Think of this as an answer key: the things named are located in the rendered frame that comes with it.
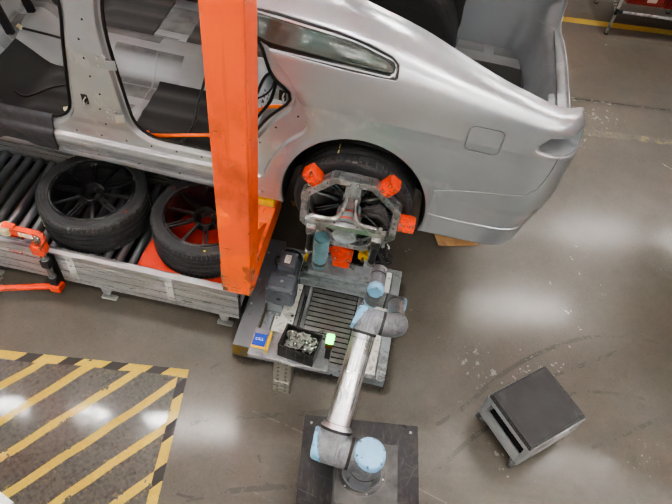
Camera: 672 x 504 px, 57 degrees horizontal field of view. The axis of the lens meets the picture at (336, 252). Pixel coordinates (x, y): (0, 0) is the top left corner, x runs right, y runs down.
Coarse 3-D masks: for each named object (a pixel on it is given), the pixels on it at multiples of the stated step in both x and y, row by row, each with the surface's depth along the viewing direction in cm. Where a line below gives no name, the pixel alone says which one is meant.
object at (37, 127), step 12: (0, 108) 341; (12, 108) 340; (24, 108) 340; (0, 120) 345; (12, 120) 345; (24, 120) 343; (36, 120) 342; (48, 120) 340; (0, 132) 352; (12, 132) 349; (24, 132) 347; (36, 132) 345; (48, 132) 344; (36, 144) 353; (48, 144) 352
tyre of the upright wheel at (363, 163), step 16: (320, 144) 334; (336, 144) 327; (352, 144) 323; (368, 144) 323; (304, 160) 341; (320, 160) 322; (336, 160) 317; (352, 160) 316; (368, 160) 316; (384, 160) 320; (400, 160) 329; (384, 176) 318; (400, 176) 324; (400, 192) 325
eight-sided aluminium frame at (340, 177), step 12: (324, 180) 319; (336, 180) 315; (348, 180) 314; (360, 180) 318; (372, 180) 315; (312, 192) 326; (384, 204) 322; (396, 204) 326; (300, 216) 342; (396, 216) 327; (324, 228) 354; (396, 228) 335; (360, 240) 355; (384, 240) 345
